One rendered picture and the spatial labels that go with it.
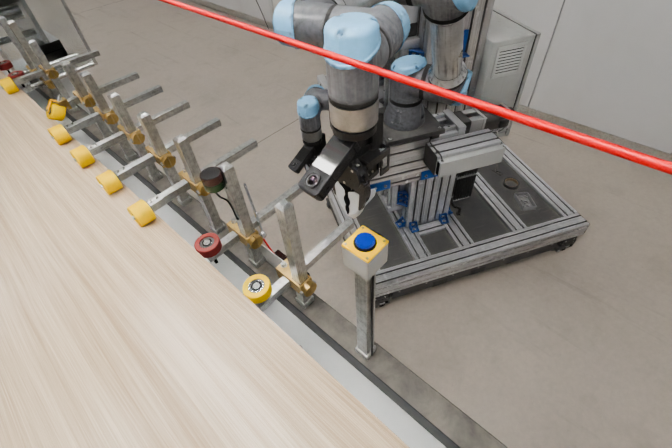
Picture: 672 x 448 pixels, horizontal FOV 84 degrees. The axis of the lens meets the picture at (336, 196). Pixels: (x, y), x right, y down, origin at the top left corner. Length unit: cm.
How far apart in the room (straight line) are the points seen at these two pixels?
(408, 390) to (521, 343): 105
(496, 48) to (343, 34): 116
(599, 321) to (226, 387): 186
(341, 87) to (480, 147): 102
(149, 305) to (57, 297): 29
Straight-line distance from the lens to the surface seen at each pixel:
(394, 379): 119
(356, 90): 53
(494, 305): 220
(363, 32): 51
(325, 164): 59
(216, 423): 101
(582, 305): 238
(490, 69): 165
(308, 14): 66
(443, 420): 118
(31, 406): 124
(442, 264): 201
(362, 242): 76
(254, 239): 128
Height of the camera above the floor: 183
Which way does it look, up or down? 44 degrees down
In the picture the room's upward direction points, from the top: 5 degrees counter-clockwise
